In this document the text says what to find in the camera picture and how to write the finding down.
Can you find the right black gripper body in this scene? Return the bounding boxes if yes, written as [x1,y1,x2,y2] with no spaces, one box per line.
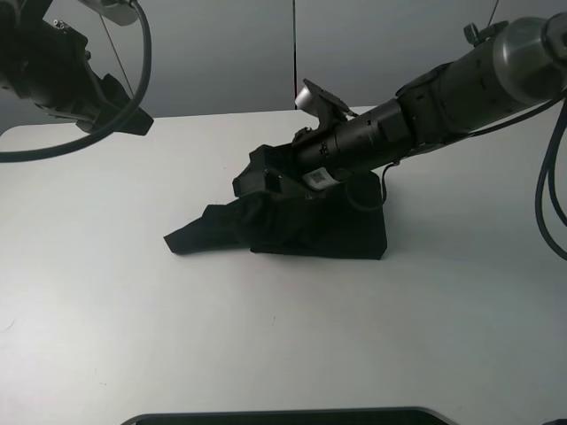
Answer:
[232,143,350,202]

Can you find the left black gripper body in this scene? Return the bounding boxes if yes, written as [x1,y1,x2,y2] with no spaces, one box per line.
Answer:
[76,74,154,136]

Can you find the black printed t-shirt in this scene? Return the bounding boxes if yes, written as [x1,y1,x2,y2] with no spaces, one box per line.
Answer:
[164,172,387,259]

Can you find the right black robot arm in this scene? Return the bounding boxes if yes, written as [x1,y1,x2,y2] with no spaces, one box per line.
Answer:
[233,13,566,198]

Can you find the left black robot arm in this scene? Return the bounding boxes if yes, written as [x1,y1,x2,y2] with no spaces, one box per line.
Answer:
[1,1,132,134]

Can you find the left black camera cable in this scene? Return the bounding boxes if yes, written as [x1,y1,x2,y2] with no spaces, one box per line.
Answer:
[0,0,154,164]

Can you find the black camera cable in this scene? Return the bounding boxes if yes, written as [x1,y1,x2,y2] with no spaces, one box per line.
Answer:
[0,0,154,164]
[345,99,567,261]

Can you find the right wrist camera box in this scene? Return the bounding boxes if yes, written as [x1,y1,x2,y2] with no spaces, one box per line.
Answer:
[294,79,358,128]

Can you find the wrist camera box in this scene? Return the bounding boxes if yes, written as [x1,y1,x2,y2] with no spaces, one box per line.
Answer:
[79,0,138,27]
[294,79,358,128]

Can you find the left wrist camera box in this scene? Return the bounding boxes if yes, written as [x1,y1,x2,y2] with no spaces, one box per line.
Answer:
[79,0,138,27]

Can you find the right black camera cable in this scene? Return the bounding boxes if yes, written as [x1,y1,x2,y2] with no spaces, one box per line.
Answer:
[345,99,567,261]

